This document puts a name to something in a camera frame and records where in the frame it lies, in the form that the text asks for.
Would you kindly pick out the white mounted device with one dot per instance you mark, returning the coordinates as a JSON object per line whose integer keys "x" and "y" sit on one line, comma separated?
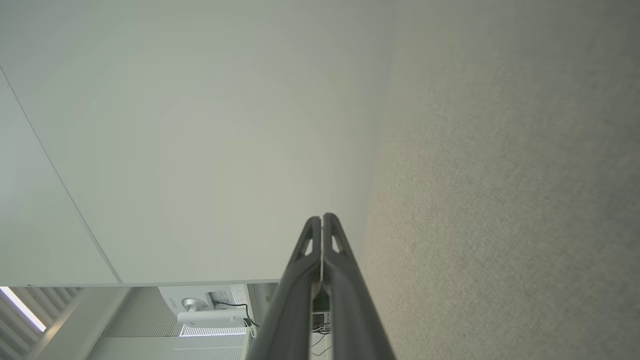
{"x": 210, "y": 318}

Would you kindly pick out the wide white partition panel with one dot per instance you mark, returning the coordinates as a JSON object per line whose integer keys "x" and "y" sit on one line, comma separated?
{"x": 200, "y": 150}

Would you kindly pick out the long ceiling light strip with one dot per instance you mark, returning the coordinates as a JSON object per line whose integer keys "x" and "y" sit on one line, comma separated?
{"x": 22, "y": 309}

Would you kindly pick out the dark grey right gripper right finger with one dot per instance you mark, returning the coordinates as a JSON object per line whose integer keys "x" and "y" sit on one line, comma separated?
{"x": 355, "y": 325}

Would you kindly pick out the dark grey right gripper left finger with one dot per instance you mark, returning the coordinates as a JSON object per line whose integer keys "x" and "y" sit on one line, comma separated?
{"x": 290, "y": 320}

